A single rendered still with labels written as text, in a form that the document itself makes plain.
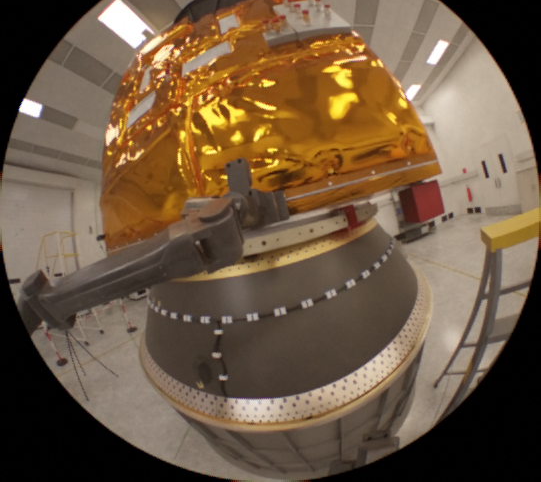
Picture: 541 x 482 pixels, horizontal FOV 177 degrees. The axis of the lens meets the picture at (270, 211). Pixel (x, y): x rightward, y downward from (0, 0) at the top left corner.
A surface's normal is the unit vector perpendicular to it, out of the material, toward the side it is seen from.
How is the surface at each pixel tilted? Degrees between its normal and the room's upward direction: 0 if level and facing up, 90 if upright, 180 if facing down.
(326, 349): 62
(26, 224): 90
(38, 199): 90
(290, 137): 90
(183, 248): 122
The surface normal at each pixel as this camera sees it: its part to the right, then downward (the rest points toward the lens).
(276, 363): -0.11, -0.54
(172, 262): 0.51, 0.33
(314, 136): -0.27, -0.03
